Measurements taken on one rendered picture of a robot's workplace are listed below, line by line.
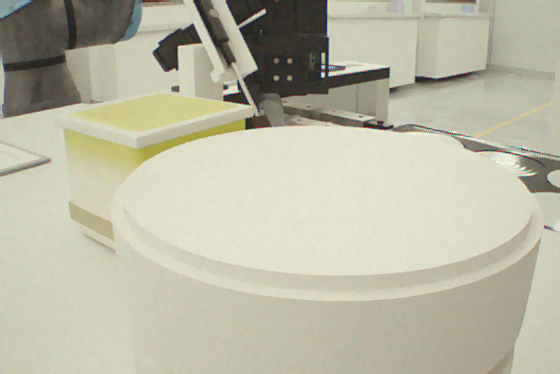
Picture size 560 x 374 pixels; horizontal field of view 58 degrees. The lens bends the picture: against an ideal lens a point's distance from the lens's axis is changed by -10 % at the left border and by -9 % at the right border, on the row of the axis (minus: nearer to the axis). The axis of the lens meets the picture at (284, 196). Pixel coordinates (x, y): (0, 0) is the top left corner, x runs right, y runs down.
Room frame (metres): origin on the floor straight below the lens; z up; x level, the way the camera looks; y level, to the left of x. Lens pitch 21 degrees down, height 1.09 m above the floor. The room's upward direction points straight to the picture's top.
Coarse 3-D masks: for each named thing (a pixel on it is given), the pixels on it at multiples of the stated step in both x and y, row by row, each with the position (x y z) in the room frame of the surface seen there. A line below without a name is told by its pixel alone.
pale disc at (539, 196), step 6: (540, 192) 0.50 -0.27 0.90; (546, 192) 0.50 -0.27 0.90; (540, 198) 0.48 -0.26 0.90; (546, 198) 0.48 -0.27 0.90; (552, 198) 0.48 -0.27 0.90; (558, 198) 0.48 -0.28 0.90; (540, 204) 0.47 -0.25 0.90; (546, 204) 0.47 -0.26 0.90; (552, 204) 0.47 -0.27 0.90; (558, 204) 0.47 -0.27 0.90; (546, 210) 0.45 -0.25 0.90; (552, 210) 0.45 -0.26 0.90; (558, 210) 0.45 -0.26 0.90; (546, 216) 0.44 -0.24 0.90; (552, 216) 0.44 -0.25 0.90; (558, 216) 0.44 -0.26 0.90; (546, 222) 0.42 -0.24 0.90; (552, 222) 0.42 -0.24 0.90; (558, 222) 0.42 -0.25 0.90; (558, 228) 0.41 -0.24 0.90
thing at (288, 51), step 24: (264, 0) 0.50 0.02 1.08; (288, 0) 0.50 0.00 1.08; (312, 0) 0.50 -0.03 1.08; (264, 24) 0.50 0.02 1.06; (288, 24) 0.50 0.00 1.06; (312, 24) 0.50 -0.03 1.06; (264, 48) 0.48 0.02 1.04; (288, 48) 0.48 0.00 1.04; (312, 48) 0.48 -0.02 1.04; (264, 72) 0.49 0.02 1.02; (288, 72) 0.49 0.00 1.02; (312, 72) 0.49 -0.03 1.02
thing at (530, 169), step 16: (416, 128) 0.76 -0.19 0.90; (464, 144) 0.68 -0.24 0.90; (480, 144) 0.68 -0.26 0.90; (496, 160) 0.61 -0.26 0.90; (512, 160) 0.61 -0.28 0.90; (528, 160) 0.61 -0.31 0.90; (544, 160) 0.61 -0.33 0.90; (528, 176) 0.55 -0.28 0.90; (544, 176) 0.55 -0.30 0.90; (544, 224) 0.42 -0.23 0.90
